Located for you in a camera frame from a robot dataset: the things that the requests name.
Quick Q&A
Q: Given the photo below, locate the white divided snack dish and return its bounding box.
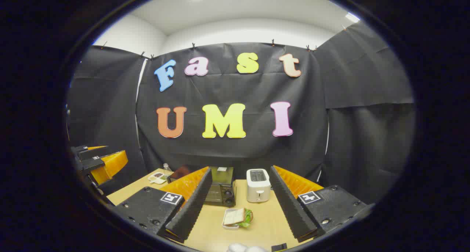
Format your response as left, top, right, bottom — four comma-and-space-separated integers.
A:
148, 172, 168, 185

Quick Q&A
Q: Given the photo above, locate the black electric oven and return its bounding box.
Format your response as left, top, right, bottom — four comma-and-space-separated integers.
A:
168, 165, 238, 208

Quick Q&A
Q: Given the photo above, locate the white toaster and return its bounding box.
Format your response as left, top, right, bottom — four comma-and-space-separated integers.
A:
246, 168, 272, 204

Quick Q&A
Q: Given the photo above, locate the black backdrop cloth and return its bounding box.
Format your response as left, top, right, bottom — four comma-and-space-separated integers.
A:
67, 20, 416, 205

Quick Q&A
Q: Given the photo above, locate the lettuce sandwich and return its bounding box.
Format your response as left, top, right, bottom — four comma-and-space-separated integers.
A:
223, 207, 254, 229

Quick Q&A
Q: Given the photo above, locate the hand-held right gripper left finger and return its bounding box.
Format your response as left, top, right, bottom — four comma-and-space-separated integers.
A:
109, 166, 213, 243

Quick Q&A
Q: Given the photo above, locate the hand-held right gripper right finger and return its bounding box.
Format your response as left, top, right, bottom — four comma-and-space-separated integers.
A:
270, 165, 376, 243

